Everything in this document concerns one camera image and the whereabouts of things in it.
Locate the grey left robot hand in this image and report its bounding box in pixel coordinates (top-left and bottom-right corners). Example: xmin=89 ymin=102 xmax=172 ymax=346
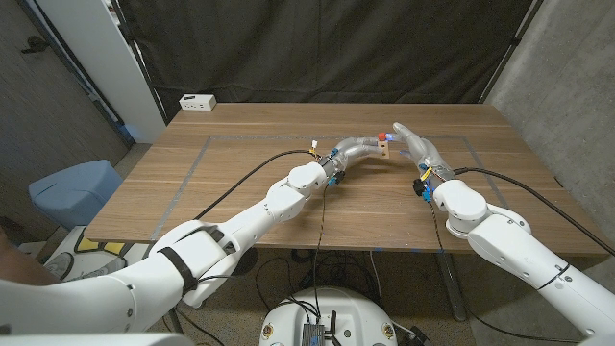
xmin=320 ymin=136 xmax=385 ymax=180

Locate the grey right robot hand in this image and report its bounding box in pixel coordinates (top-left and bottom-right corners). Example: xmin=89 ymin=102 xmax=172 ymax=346
xmin=387 ymin=121 xmax=456 ymax=187

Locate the black backdrop curtain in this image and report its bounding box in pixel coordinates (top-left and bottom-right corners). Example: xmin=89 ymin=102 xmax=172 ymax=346
xmin=117 ymin=0 xmax=544 ymax=121

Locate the black backdrop stand pole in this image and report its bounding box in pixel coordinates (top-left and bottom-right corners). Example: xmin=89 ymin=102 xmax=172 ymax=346
xmin=478 ymin=0 xmax=544 ymax=105
xmin=110 ymin=0 xmax=169 ymax=125

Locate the grey table leg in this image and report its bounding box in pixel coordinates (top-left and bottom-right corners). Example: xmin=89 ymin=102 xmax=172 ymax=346
xmin=434 ymin=252 xmax=467 ymax=322

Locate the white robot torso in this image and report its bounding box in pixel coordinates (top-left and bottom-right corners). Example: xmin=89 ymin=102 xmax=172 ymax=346
xmin=258 ymin=286 xmax=399 ymax=346

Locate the white power strip box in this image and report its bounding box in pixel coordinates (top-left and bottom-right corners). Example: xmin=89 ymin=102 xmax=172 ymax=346
xmin=179 ymin=93 xmax=217 ymax=112

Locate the black antenna on torso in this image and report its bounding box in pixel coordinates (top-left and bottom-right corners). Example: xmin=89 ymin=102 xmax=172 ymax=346
xmin=326 ymin=310 xmax=342 ymax=346

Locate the black connector beside torso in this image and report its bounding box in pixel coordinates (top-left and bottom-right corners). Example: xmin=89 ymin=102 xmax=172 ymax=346
xmin=407 ymin=326 xmax=431 ymax=346

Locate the grey electronics box on torso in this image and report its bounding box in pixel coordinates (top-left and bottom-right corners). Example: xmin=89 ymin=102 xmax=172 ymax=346
xmin=301 ymin=322 xmax=327 ymax=346

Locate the white cabinet panel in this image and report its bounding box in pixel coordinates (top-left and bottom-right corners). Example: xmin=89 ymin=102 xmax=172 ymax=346
xmin=36 ymin=0 xmax=167 ymax=144

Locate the grey sneaker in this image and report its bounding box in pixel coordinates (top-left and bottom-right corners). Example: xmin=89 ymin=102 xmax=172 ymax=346
xmin=45 ymin=252 xmax=76 ymax=280
xmin=66 ymin=257 xmax=128 ymax=283

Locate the blue-grey padded stool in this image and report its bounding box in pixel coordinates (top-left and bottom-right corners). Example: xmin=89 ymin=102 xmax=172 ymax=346
xmin=27 ymin=159 xmax=124 ymax=231

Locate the person's bare leg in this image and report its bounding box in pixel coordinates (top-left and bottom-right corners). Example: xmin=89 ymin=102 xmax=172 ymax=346
xmin=0 ymin=228 xmax=62 ymax=287

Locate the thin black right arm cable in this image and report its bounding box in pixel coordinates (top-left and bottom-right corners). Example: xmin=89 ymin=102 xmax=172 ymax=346
xmin=429 ymin=200 xmax=585 ymax=344

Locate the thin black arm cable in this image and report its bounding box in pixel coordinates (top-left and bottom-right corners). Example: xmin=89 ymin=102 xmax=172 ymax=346
xmin=172 ymin=185 xmax=329 ymax=346
xmin=429 ymin=200 xmax=585 ymax=344

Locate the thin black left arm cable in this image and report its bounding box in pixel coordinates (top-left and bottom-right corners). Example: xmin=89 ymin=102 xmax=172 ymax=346
xmin=172 ymin=185 xmax=329 ymax=346

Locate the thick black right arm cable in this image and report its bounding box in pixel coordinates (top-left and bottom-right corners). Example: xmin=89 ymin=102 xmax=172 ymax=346
xmin=454 ymin=166 xmax=615 ymax=258

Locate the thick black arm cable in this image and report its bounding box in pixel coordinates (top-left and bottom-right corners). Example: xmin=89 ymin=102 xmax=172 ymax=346
xmin=454 ymin=166 xmax=615 ymax=258
xmin=192 ymin=149 xmax=319 ymax=221

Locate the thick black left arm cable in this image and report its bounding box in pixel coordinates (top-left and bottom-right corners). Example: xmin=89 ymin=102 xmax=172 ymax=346
xmin=192 ymin=149 xmax=319 ymax=221

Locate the black floor cable bundle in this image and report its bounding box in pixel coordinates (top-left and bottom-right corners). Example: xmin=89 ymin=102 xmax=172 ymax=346
xmin=254 ymin=248 xmax=381 ymax=313

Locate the white floor cable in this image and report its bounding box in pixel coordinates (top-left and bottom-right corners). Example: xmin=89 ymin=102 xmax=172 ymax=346
xmin=368 ymin=250 xmax=384 ymax=303

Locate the dark door frame rail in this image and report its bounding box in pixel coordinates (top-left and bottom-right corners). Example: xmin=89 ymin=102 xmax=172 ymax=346
xmin=13 ymin=0 xmax=136 ymax=148

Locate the black door handle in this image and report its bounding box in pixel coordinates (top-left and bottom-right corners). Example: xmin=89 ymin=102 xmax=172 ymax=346
xmin=19 ymin=36 xmax=49 ymax=54

